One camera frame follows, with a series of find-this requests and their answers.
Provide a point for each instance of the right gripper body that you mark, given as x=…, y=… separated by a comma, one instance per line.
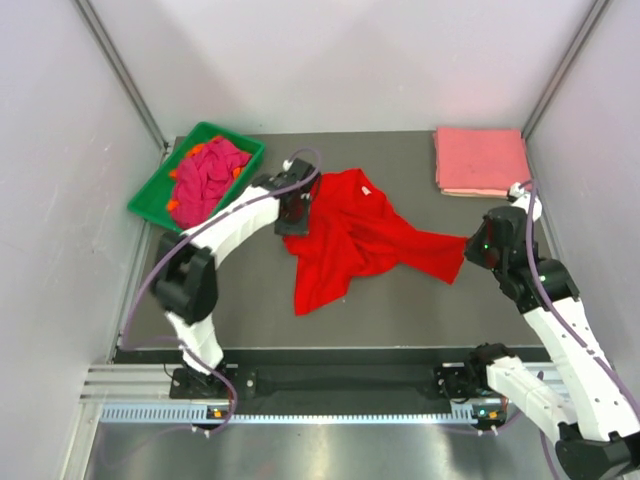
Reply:
x=479, y=251

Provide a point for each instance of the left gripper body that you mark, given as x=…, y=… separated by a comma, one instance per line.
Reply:
x=295, y=226

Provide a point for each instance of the red t shirt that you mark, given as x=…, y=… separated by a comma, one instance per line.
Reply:
x=355, y=232

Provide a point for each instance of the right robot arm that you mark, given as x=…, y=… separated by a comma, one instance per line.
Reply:
x=594, y=427

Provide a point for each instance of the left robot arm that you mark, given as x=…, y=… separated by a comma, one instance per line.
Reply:
x=186, y=285

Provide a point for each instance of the folded pink t shirt stack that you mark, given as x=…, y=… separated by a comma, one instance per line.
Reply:
x=479, y=162

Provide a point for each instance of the magenta t shirt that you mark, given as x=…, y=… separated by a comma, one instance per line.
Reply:
x=210, y=175

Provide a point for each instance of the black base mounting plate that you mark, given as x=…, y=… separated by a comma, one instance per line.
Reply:
x=253, y=382

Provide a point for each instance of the green plastic bin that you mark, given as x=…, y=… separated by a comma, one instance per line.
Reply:
x=207, y=170

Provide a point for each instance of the right corner aluminium post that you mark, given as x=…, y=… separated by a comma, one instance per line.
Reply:
x=595, y=13

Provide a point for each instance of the corner aluminium post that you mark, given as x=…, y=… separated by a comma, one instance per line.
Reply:
x=595, y=13
x=108, y=48

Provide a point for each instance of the left corner aluminium post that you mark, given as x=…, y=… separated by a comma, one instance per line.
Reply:
x=108, y=48

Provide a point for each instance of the grey slotted cable duct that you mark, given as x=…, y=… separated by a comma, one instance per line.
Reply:
x=205, y=414

